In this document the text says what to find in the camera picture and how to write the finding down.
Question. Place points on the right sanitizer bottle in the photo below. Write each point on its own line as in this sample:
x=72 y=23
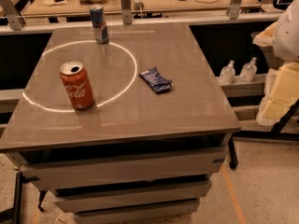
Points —
x=249 y=70

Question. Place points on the black metal stand frame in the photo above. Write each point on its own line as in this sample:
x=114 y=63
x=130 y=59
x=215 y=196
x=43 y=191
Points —
x=275 y=134

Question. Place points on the right metal bracket post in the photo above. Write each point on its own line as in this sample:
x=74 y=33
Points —
x=234 y=9

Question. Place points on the metal bracket post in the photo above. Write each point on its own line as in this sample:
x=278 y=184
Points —
x=15 y=20
x=126 y=11
x=234 y=9

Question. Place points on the red coca-cola can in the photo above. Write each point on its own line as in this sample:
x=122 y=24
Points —
x=76 y=82

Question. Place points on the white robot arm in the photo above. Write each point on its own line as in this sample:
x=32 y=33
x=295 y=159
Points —
x=286 y=40

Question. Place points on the grey drawer cabinet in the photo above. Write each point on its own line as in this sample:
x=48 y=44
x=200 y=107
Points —
x=133 y=153

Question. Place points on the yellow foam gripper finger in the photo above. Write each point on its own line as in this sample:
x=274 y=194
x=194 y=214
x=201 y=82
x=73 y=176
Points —
x=266 y=37
x=281 y=91

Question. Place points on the left metal bracket post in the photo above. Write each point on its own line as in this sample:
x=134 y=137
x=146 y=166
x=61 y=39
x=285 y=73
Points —
x=15 y=20

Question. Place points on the left sanitizer bottle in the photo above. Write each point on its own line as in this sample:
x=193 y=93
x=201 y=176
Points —
x=227 y=74

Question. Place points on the blue rxbar blueberry wrapper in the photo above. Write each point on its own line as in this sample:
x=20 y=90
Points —
x=156 y=82

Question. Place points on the middle metal bracket post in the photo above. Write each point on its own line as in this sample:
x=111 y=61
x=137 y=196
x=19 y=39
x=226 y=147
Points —
x=126 y=11

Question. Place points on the sanitizer bottle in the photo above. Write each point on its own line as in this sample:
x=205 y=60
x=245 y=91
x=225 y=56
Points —
x=227 y=74
x=249 y=70

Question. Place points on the blue silver redbull can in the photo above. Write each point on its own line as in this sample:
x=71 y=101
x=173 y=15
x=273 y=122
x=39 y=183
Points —
x=99 y=23

